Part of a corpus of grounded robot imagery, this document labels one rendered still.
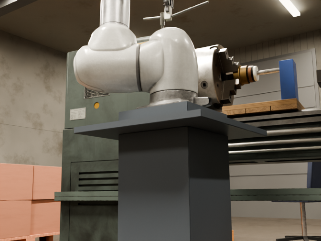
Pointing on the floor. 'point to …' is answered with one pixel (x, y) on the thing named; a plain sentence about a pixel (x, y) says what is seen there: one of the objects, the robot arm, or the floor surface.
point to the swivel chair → (315, 175)
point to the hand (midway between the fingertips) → (168, 13)
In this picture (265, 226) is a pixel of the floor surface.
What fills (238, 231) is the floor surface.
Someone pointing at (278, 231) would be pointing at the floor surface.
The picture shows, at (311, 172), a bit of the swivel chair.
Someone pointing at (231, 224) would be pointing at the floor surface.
